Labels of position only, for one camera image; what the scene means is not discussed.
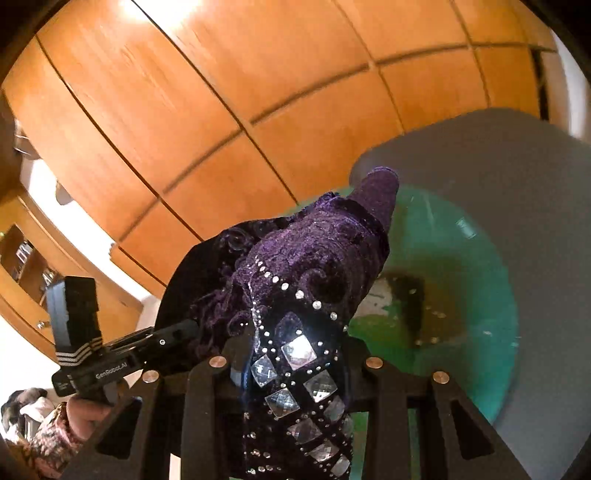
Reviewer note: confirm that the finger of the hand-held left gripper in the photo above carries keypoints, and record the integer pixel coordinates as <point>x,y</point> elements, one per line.
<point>173,341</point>

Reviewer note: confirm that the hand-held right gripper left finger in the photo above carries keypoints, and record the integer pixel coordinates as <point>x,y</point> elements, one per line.
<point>236,371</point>

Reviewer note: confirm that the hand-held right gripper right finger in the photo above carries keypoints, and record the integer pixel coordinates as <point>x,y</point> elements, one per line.
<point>388,397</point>

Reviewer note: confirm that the purple velvet garment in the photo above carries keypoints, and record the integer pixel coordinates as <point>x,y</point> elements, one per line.
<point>300,267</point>

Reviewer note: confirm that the person's left hand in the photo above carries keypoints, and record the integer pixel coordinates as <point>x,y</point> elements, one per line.
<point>94,410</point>

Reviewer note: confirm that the wooden open shelf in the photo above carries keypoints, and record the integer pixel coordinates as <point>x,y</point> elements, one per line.
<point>27,295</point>

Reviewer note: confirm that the grey white cloth pile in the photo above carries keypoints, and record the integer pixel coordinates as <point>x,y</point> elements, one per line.
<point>27,406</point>

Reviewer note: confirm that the green glass round table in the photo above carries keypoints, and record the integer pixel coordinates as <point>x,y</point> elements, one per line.
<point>461,300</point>

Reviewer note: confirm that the wooden wardrobe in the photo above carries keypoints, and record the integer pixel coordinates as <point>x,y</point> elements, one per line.
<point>231,92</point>

